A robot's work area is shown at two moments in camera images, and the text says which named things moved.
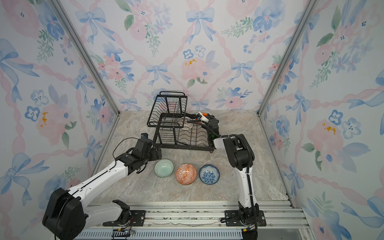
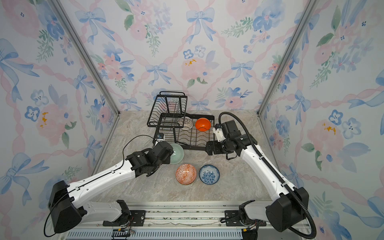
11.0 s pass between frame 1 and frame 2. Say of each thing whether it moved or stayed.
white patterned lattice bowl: stayed
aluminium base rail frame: stayed
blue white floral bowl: stayed
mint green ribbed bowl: moved
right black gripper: moved
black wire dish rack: stayed
